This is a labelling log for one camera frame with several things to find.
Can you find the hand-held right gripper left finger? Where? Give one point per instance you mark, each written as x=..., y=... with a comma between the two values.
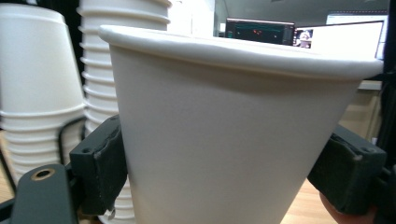
x=99, y=168

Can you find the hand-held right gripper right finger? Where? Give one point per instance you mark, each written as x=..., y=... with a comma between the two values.
x=348, y=174

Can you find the tall stack of white cups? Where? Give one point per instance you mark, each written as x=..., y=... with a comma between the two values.
x=102, y=59

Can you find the white paper cup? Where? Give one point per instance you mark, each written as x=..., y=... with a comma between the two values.
x=218, y=133

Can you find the light wooden desk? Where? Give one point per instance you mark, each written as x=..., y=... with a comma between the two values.
x=361, y=112

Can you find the black tripod stand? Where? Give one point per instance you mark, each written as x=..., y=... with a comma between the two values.
x=389, y=93

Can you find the short stack of white cups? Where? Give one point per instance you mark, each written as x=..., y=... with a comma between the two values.
x=34, y=68

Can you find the bright white screen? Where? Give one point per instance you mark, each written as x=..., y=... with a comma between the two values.
x=345, y=39

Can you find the dark computer monitor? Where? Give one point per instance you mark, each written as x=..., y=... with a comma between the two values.
x=258, y=31

